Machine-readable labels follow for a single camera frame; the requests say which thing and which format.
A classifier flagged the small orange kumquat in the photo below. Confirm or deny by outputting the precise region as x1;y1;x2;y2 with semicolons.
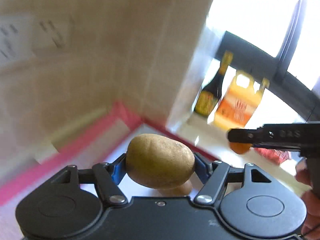
230;141;251;155

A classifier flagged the black window frame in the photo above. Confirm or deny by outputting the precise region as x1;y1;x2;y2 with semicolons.
216;0;320;128

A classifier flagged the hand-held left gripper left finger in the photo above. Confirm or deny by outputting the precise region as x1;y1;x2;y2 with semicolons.
51;153;128;204

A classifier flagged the red box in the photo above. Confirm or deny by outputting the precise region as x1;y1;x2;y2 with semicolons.
0;101;218;207

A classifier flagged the person's right hand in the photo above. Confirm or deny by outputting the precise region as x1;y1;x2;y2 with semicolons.
295;158;320;236

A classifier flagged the dark sauce bottle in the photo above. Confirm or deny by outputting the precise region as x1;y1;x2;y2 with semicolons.
194;51;234;117

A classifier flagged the red strawberry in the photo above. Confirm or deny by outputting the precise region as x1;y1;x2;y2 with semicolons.
254;147;291;166

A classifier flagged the orange plastic jug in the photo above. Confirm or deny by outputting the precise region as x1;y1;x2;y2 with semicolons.
214;70;260;131

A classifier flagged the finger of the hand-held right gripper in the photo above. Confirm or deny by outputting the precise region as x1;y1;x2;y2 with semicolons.
227;127;272;146

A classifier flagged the white wall socket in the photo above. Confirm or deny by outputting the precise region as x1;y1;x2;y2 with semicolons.
34;15;74;53
0;15;34;64

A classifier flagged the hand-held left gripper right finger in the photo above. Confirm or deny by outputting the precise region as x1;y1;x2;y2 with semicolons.
193;152;272;204

